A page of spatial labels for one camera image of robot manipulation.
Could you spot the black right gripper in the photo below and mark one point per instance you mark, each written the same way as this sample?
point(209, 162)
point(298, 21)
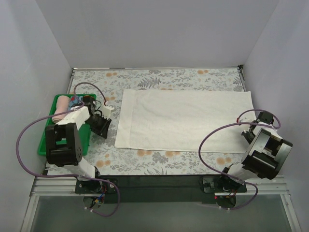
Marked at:
point(247, 136)

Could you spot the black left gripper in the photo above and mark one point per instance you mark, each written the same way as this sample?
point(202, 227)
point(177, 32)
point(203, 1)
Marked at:
point(99, 123)

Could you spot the pink towel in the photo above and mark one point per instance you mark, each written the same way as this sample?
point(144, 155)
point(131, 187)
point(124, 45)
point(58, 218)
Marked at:
point(62, 105)

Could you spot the white towel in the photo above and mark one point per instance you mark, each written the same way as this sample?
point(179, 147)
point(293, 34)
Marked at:
point(183, 120)

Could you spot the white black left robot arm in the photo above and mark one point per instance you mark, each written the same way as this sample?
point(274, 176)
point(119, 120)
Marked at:
point(63, 143)

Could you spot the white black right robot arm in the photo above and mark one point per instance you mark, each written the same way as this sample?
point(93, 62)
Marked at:
point(264, 157)

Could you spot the green plastic tray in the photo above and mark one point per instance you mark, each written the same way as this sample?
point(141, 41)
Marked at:
point(84, 130)

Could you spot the blue rolled towel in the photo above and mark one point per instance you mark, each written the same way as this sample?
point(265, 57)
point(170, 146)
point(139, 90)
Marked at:
point(75, 101)

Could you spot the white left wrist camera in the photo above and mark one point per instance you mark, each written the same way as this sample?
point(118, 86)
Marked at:
point(107, 111)

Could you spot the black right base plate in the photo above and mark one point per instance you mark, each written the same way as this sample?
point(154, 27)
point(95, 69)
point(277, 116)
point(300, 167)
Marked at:
point(210, 186)

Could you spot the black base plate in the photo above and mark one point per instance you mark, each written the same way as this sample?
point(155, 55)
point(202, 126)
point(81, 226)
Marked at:
point(210, 186)
point(108, 186)

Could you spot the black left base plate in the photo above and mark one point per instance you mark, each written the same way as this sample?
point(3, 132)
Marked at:
point(108, 186)

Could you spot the aluminium frame rail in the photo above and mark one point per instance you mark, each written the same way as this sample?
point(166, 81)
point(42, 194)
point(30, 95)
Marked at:
point(66, 185)

